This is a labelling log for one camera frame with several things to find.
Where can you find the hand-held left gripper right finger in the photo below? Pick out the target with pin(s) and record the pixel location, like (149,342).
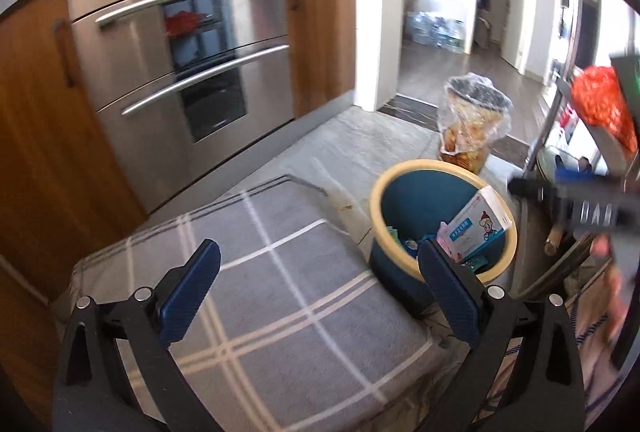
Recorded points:
(450,297)

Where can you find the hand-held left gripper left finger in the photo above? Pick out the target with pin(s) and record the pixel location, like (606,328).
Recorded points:
(187,297)

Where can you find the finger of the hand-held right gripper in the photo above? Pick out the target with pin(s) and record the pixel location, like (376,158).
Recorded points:
(575,175)
(532,189)

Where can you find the white cartoon medicine box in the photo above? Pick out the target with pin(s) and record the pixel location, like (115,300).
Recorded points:
(475,224)

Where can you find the blue bin with yellow rim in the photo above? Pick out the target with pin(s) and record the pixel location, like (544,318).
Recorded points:
(425,197)

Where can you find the person's right forearm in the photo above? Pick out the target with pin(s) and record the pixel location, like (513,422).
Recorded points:
(616,302)

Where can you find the person's right hand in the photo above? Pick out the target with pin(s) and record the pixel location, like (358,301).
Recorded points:
(601,246)

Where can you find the glass pan lid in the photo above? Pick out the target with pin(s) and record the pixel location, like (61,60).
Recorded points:
(557,159)

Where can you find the white red plastic bag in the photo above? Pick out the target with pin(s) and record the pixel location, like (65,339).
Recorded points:
(565,127)

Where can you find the orange net bag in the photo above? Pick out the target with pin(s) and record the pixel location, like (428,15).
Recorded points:
(600,104)

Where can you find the bin lined with clear bag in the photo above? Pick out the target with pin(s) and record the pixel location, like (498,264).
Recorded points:
(465,142)

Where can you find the grey plaid blanket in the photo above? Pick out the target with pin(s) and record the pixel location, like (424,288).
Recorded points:
(280,312)

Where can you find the wooden cabinet door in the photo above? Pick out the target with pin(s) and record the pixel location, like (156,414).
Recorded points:
(320,32)
(50,162)
(20,312)

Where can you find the cluster of water jugs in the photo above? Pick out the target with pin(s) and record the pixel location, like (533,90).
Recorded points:
(435,32)

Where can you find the stainless steel oven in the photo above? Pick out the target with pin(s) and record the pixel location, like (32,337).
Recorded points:
(140,62)

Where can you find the chrome rack frame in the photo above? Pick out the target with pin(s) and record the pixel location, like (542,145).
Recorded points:
(542,132)

